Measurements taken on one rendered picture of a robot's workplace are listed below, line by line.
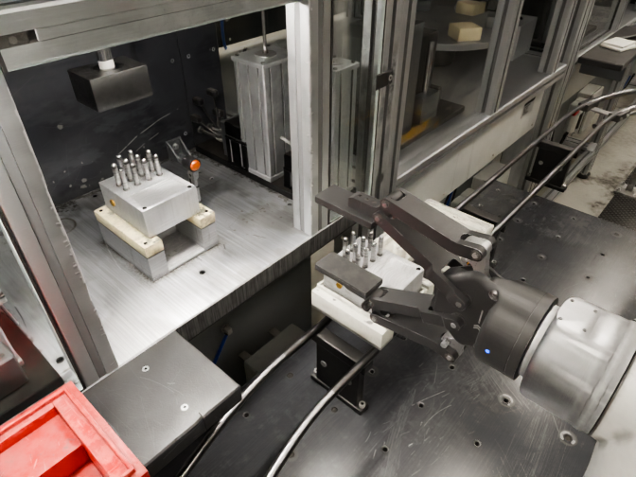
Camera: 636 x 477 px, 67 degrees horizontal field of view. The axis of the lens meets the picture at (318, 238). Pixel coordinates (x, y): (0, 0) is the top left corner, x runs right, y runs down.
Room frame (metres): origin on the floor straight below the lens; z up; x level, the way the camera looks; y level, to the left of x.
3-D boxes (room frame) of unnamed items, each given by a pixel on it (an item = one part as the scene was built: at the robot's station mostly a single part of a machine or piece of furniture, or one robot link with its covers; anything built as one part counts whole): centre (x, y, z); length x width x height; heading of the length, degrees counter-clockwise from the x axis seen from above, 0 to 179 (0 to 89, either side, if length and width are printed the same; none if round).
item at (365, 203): (0.37, -0.05, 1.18); 0.05 x 0.01 x 0.03; 48
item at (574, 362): (0.24, -0.20, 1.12); 0.09 x 0.06 x 0.09; 138
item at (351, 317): (0.66, -0.16, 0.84); 0.36 x 0.14 x 0.10; 138
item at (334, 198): (0.39, -0.03, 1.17); 0.07 x 0.03 x 0.01; 48
